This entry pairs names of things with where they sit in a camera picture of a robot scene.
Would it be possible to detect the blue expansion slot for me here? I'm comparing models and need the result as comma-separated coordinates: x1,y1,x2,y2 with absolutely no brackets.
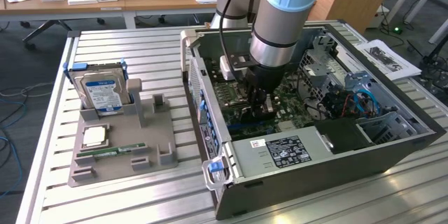
227,122,270,132

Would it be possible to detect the green motherboard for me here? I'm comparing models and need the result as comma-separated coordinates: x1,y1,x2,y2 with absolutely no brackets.
210,62,318,142

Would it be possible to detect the grey power supply unit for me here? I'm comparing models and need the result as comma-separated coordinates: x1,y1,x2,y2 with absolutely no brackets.
231,125,334,179

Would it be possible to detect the printed paper stack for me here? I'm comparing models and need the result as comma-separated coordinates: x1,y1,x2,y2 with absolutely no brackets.
355,39,425,81

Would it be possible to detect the silver disk bay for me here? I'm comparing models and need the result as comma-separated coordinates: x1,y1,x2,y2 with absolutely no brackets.
357,111,419,146

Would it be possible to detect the grey parts rack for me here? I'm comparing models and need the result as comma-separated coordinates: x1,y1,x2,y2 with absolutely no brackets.
67,78,181,188

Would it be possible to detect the blue floor cable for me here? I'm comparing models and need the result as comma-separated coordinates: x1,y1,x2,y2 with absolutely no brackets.
0,98,29,198

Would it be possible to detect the blue data wire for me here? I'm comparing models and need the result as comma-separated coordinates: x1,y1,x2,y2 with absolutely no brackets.
353,90,383,119

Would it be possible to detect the red thin wire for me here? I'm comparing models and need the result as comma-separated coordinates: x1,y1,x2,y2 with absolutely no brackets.
342,94,355,117

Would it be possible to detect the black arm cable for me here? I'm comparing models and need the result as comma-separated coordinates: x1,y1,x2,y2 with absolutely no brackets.
218,0,238,61

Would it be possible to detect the perforated silver drive cage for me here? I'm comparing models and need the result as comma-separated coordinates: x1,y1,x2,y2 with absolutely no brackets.
299,34,355,96

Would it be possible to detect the silver CPU chip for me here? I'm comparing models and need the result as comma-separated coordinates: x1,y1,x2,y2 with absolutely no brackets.
81,126,113,149

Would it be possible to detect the grey base with casters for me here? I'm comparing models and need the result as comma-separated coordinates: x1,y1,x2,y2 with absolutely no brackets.
19,19,75,50

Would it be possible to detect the CPU socket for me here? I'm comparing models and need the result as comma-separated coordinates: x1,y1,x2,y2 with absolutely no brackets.
234,79,251,99

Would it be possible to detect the open black PC case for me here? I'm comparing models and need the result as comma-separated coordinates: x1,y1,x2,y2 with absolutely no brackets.
181,23,447,221

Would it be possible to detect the black tripod stand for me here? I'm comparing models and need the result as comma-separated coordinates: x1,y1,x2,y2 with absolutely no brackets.
409,37,448,90

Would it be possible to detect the RAM stick with white label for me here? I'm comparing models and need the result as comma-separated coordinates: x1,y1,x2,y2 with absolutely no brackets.
230,102,254,114

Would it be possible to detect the silver chipset heatsink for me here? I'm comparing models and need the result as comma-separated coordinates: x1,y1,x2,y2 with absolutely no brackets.
278,121,302,131

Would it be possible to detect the white camera box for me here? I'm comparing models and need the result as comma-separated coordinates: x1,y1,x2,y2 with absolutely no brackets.
219,55,243,81

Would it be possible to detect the white desk frame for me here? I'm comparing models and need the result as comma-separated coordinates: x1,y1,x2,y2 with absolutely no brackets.
383,0,448,44

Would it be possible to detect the white floor cable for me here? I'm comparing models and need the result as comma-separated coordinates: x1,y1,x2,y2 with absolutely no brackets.
0,81,54,98

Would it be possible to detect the black power wire bundle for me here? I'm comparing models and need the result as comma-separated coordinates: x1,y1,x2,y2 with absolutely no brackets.
306,91,347,120

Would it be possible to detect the hard disk with blue caddy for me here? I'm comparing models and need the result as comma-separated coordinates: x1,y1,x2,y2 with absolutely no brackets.
62,60,133,117

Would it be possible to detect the green RAM stick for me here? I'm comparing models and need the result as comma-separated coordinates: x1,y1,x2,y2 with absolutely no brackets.
77,143,147,158

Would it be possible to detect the white box with red dot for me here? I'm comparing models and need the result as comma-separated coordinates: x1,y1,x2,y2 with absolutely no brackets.
371,3,390,29

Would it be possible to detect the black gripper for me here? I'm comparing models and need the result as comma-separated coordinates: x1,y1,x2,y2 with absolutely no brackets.
245,63,287,99

